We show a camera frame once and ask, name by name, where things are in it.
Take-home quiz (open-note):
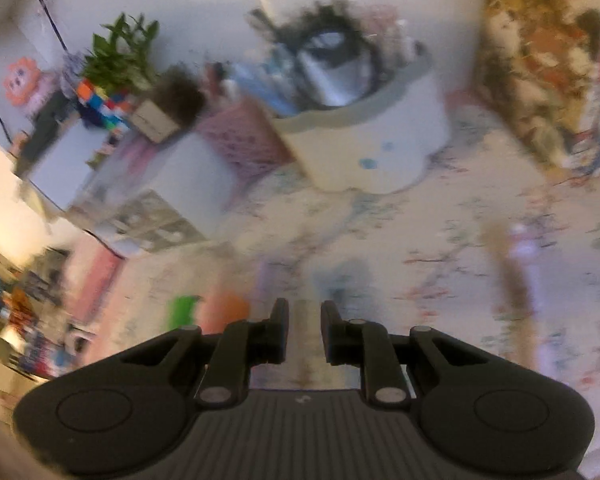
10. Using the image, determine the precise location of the green bamboo plant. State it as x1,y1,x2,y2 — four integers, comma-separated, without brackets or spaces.
82,12,161,93

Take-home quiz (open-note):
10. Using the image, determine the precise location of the bundle of pens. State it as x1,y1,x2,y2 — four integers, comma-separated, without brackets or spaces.
227,0,426,116

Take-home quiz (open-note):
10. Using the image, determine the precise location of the black ring band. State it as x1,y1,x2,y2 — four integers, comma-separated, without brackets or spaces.
295,25,388,111

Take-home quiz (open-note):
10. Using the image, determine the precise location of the dark fluffy pompom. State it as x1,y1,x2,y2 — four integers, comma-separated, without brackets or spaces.
152,65,208,126

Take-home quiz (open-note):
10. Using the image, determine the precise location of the grey marker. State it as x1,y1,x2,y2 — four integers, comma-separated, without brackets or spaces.
312,257,368,306

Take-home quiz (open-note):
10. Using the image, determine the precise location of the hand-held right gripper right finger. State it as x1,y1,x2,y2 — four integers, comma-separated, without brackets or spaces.
320,300,488,407

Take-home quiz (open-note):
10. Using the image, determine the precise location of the black cable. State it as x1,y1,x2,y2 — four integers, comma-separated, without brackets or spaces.
0,0,68,146

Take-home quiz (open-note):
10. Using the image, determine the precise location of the pink lion toy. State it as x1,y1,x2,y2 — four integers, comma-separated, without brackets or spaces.
2,57,56,118

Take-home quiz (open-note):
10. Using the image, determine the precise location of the pink perforated pen holder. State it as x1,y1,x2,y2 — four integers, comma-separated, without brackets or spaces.
195,95,293,181

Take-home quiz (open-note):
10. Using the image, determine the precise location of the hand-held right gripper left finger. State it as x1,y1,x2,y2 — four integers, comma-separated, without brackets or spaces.
117,297,291,408

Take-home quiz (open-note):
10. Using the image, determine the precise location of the colourful twisted puzzle cube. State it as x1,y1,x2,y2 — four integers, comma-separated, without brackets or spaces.
75,77,133,133

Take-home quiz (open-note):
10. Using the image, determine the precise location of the floral tablecloth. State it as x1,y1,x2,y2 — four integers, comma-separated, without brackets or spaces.
80,110,600,480

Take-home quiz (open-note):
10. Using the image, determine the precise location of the white drawer organiser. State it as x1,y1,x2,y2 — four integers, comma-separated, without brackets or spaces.
27,120,236,258

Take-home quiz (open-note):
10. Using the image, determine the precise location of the green cap marker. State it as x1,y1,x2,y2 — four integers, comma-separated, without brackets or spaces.
166,296,201,331

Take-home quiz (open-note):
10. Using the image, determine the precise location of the pink flat box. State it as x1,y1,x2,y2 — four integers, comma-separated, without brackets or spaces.
65,242,126,326

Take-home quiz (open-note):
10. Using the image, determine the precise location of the black box device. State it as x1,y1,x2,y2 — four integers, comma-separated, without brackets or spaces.
12,87,78,178

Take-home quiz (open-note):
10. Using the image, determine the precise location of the white cloud-shaped pen holder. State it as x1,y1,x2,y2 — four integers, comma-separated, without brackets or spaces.
270,55,453,193

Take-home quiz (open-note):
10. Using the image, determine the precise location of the orange highlighter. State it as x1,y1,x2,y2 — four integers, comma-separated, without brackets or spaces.
215,292,253,326

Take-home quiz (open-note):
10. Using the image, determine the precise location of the square labelled plant pot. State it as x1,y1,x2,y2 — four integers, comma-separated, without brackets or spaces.
130,97,183,143

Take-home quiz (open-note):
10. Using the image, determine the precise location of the pink highlighter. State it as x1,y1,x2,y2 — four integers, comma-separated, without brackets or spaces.
195,300,221,333

